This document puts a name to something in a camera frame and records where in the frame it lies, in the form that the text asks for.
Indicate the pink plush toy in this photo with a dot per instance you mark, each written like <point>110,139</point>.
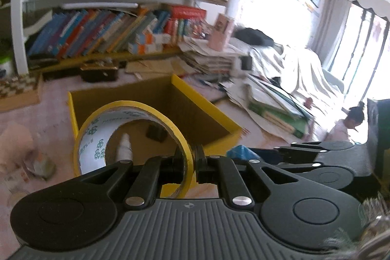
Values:
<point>15,147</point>

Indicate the black binder clip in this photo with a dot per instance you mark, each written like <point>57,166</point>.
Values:
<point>156,132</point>

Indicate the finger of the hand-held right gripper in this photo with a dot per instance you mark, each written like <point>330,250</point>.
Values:
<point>283,158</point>
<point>307,146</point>

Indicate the pink standing card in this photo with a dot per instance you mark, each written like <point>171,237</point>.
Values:
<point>221,31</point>

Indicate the black power adapter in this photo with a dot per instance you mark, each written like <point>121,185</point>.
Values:
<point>246,63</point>

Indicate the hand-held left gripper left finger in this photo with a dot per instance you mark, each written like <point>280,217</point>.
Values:
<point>152,168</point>

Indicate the pile of papers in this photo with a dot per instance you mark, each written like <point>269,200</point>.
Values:
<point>207,59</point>

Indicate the grey furry sleeve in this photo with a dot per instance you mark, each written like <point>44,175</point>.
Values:
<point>374,226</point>

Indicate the row of leaning books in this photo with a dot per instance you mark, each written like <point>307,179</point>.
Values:
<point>91,31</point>

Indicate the white cloth covered sofa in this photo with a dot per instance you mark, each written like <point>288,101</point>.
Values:
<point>304,74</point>

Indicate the yellow tape roll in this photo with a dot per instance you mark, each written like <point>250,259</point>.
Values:
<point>94,138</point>

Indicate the green book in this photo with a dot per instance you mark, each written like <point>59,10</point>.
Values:
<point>274,120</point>

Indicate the dark flat panel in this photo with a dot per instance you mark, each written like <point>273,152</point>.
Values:
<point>379,132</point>

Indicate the brown cardboard sheet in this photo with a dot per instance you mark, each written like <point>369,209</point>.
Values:
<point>158,69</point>

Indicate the stack of orange white boxes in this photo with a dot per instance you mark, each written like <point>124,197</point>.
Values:
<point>146,46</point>

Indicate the small grey object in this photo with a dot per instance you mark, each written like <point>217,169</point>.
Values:
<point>44,168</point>

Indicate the dark wooden box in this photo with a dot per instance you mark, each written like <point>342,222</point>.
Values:
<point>97,74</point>

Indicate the wooden chessboard box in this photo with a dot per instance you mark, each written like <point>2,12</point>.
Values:
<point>18,89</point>

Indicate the white tub with green lid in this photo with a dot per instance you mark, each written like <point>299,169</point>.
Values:
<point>6,66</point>

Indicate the white bookshelf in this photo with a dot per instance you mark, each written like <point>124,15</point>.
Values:
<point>18,19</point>

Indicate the yellow cardboard box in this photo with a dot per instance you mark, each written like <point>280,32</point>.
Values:
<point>137,92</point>

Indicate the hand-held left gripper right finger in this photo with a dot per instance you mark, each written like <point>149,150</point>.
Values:
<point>225,171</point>

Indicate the white bottle with dark label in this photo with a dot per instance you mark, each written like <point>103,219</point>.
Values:
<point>125,147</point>

